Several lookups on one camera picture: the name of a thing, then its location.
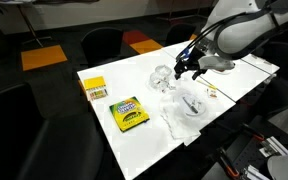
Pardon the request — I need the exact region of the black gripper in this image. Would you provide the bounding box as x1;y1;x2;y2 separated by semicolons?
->
174;48;207;80

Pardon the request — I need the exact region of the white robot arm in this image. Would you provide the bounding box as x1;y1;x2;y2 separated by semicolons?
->
174;0;288;78

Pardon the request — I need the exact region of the white round plate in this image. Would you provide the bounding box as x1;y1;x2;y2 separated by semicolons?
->
176;93;206;116

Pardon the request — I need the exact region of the clear glass bowl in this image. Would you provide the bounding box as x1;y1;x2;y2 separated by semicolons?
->
149;65;172;92

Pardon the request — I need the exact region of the small sachet packets card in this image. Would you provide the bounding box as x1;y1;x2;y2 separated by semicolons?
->
207;88;217;99

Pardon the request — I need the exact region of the yellow marker pen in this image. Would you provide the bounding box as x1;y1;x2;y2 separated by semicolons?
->
196;80;217;90

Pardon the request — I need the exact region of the small white saucer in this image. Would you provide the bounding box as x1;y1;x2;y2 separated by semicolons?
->
210;66;235;75

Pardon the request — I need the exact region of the white paper napkin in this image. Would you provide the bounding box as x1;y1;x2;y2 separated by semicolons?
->
160;88;206;139

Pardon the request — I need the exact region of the yellow green crayon box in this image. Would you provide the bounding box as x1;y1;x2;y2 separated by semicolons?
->
109;96;150;132

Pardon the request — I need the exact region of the black chair far middle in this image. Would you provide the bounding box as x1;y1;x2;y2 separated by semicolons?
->
81;27;123;68

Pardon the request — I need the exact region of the black chair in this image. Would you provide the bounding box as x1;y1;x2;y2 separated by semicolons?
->
81;27;123;68
0;83;103;180

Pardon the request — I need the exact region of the black chair near left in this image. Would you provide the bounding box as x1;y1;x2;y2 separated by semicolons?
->
0;83;103;180

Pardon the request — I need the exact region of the small round side table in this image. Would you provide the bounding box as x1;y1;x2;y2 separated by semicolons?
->
0;0;52;48

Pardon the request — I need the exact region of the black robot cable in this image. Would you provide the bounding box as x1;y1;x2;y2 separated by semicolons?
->
175;6;288;63

